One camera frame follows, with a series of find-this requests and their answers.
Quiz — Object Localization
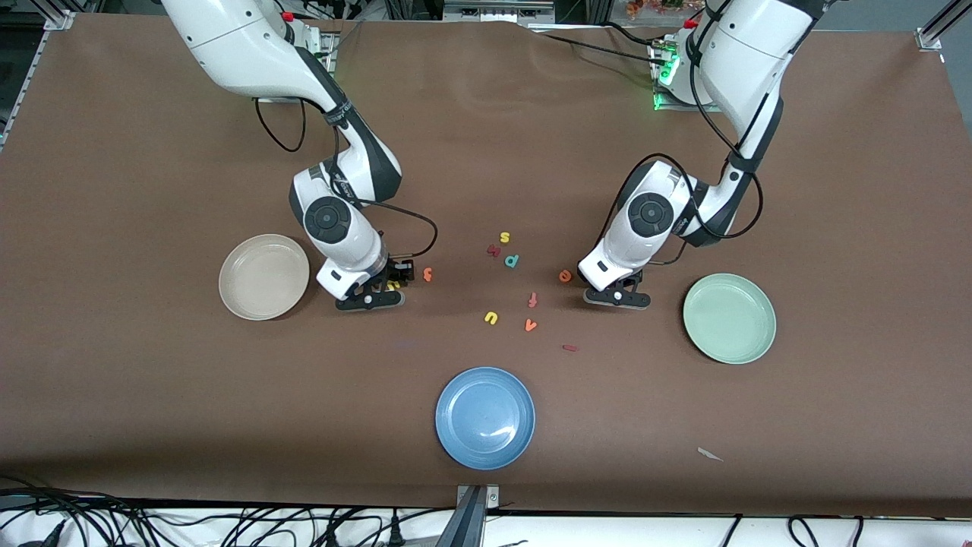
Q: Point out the beige brown plate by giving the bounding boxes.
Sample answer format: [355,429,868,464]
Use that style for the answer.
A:
[218,233,311,321]

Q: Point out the brown paper table cover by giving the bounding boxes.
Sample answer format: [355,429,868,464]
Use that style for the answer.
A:
[0,14,972,519]

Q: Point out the blue plate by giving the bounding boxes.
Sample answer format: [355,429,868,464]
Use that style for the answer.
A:
[434,366,537,471]

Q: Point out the grey power strip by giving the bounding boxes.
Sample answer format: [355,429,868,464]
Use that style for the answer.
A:
[443,0,556,24]

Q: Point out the pale green plate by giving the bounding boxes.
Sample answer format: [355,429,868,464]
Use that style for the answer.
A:
[682,273,778,365]

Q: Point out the orange artificial leaves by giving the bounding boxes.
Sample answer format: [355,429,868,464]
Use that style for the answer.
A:
[626,0,703,17]

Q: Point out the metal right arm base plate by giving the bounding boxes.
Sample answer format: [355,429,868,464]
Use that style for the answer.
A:
[304,21,337,77]

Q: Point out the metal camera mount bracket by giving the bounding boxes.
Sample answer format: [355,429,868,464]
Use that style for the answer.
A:
[456,484,501,547]

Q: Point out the black cable on table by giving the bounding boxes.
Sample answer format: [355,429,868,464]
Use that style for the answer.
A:
[528,29,658,65]

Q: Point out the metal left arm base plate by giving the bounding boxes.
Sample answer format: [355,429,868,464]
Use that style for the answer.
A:
[651,38,722,113]

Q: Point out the black cable tangle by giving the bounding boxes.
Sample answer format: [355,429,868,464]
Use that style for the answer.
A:
[0,475,164,547]

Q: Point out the aluminium frame rail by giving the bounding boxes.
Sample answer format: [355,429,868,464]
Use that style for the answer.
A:
[915,0,972,51]
[0,9,74,153]

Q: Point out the looped black cable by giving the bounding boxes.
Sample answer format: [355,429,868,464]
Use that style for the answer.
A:
[786,515,825,547]

